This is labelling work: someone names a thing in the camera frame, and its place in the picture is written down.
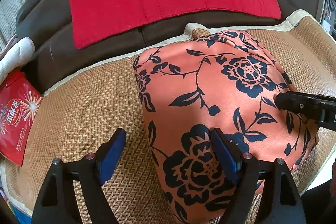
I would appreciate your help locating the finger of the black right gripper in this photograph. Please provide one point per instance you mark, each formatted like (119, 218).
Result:
(319, 108)

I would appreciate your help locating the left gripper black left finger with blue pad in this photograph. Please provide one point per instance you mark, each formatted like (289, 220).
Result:
(56, 202)

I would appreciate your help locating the orange floral garment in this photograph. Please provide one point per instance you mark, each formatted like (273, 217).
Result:
(227, 80)

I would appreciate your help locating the red egg roll box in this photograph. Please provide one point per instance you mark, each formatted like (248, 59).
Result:
(20, 102)

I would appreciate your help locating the white quilted cushion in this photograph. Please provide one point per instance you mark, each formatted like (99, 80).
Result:
(16, 54)

